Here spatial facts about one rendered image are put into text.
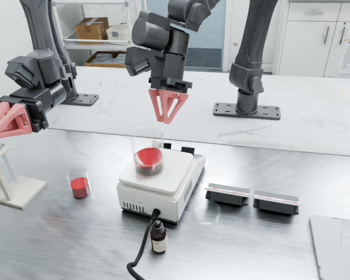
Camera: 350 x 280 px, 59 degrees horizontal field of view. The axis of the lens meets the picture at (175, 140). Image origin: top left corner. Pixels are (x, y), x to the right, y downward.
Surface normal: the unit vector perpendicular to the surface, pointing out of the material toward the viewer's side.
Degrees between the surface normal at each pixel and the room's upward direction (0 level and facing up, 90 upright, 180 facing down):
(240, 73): 78
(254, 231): 0
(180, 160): 0
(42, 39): 71
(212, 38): 90
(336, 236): 0
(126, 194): 90
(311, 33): 90
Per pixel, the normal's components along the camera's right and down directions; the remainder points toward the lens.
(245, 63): -0.83, 0.16
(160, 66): -0.86, -0.07
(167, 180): -0.04, -0.82
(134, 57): 0.49, 0.18
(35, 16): 0.23, 0.24
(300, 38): -0.21, 0.56
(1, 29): 0.98, 0.09
